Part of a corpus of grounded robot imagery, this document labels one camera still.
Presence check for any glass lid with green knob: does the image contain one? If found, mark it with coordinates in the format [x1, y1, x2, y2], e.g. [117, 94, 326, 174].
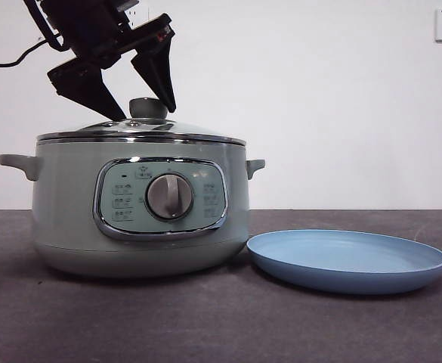
[37, 97, 246, 142]

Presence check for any pale green electric steamer pot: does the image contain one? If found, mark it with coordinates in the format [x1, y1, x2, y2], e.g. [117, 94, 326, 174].
[0, 132, 266, 280]

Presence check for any blue round plate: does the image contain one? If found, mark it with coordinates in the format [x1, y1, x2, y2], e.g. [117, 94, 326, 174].
[246, 228, 442, 296]

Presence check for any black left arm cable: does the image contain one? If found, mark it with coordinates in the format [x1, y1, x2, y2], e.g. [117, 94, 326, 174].
[0, 36, 65, 69]

